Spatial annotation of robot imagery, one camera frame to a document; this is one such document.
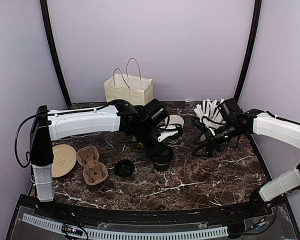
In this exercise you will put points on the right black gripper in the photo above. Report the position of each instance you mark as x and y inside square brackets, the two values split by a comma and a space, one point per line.
[210, 138]

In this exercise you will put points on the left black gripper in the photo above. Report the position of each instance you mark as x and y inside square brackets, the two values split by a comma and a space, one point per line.
[160, 150]

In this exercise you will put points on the black plastic cup lid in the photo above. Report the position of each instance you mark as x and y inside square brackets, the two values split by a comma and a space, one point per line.
[124, 168]

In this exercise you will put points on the black paper coffee cup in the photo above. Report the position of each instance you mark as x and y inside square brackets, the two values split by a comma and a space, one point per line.
[160, 169]

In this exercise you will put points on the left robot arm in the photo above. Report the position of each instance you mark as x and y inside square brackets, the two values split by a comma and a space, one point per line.
[141, 122]

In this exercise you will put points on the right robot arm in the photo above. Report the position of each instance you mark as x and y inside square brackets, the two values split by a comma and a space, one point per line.
[260, 123]

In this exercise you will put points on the lower stacked black cup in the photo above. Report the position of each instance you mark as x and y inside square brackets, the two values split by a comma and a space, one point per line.
[173, 139]

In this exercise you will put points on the white wrapped straws bundle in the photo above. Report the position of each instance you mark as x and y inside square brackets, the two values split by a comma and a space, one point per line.
[209, 114]

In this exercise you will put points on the green bowl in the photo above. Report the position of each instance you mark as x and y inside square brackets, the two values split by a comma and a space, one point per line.
[131, 139]

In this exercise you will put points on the cream paper carry bag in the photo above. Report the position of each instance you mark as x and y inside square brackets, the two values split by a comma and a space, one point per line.
[137, 90]

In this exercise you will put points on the brown cardboard cup carrier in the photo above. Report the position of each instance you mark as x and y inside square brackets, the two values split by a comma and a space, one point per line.
[94, 172]

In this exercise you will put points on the beige round plate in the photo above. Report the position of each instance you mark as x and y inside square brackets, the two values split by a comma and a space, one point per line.
[65, 158]

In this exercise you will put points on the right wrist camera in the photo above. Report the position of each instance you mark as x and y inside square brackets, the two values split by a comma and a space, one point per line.
[229, 110]

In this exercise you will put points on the black front rail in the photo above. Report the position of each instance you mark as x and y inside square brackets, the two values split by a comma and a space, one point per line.
[170, 206]

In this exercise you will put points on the grey slotted cable duct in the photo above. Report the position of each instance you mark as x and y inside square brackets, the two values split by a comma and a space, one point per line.
[124, 231]

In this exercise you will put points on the right black frame post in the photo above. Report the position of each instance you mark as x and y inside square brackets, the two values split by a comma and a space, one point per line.
[249, 49]

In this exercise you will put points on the black frame post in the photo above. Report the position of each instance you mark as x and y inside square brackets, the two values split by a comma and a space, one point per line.
[53, 52]
[249, 49]

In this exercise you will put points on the left black frame post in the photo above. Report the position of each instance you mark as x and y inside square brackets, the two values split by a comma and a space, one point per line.
[53, 52]

